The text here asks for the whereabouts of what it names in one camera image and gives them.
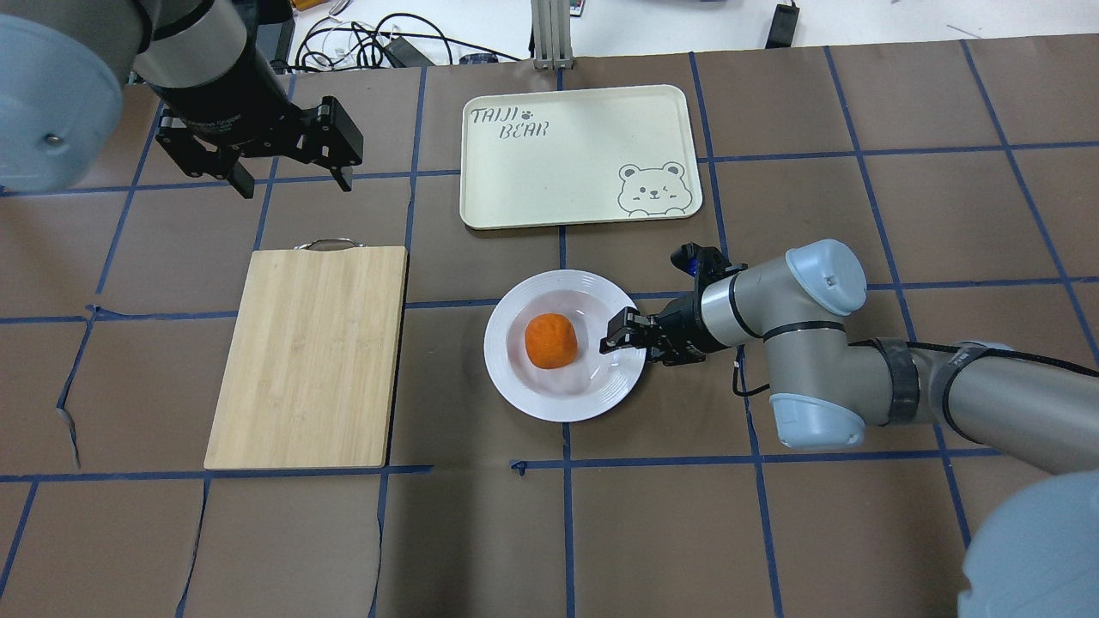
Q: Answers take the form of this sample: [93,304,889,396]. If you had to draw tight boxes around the cream bear tray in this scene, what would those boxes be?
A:
[459,82,702,230]

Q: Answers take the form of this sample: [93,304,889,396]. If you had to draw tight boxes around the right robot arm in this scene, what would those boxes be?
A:
[600,239,1098,617]

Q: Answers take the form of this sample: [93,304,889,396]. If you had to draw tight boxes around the black power adapter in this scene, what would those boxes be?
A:
[764,1,800,48]

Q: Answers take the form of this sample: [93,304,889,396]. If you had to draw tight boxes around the black power brick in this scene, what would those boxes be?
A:
[382,38,435,68]

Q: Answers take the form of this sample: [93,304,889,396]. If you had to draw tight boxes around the white round plate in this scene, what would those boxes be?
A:
[482,271,646,422]

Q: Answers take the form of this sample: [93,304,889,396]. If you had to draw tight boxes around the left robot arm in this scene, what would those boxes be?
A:
[1,1,362,198]

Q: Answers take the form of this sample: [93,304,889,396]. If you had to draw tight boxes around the bamboo cutting board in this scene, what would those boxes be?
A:
[203,244,409,472]

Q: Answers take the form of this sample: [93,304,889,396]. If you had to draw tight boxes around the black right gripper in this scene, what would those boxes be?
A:
[599,243,744,367]

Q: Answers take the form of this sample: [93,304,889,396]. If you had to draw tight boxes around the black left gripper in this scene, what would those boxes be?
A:
[155,60,364,199]

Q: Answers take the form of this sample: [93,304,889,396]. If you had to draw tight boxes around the orange fruit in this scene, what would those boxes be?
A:
[525,313,580,369]

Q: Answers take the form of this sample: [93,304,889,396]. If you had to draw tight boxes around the aluminium frame post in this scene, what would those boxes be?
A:
[531,0,574,70]

